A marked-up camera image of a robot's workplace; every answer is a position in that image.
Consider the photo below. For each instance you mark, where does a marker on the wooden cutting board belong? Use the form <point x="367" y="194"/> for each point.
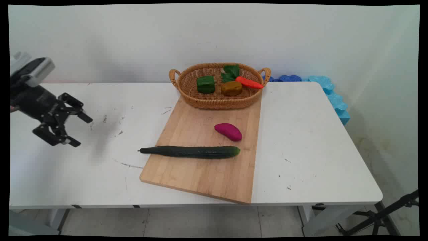
<point x="207" y="174"/>

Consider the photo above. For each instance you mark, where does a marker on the orange toy carrot green leaves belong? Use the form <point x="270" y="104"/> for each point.
<point x="249" y="83"/>

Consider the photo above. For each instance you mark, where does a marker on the white table leg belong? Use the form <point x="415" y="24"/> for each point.
<point x="56" y="218"/>
<point x="321" y="219"/>

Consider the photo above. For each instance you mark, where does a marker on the brown toy potato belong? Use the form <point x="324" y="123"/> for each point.
<point x="231" y="88"/>

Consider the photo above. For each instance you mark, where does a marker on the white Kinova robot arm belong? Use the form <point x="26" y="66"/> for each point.
<point x="17" y="62"/>

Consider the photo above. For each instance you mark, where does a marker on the black tripod stand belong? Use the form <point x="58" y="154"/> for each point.
<point x="378" y="217"/>

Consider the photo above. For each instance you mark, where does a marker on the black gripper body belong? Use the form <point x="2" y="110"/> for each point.
<point x="35" y="100"/>

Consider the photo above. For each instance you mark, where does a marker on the magenta toy sweet potato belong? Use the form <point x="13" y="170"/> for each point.
<point x="228" y="131"/>

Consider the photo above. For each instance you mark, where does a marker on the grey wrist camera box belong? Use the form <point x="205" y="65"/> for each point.
<point x="36" y="72"/>

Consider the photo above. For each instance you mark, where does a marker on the dark blue foam mat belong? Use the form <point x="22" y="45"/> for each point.
<point x="289" y="78"/>

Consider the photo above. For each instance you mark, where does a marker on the long dark green cucumber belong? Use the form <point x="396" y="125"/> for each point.
<point x="190" y="151"/>

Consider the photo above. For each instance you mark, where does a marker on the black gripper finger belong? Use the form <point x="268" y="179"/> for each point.
<point x="50" y="135"/>
<point x="75" y="102"/>

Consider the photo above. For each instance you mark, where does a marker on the green toy bell pepper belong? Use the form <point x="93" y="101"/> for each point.
<point x="205" y="84"/>

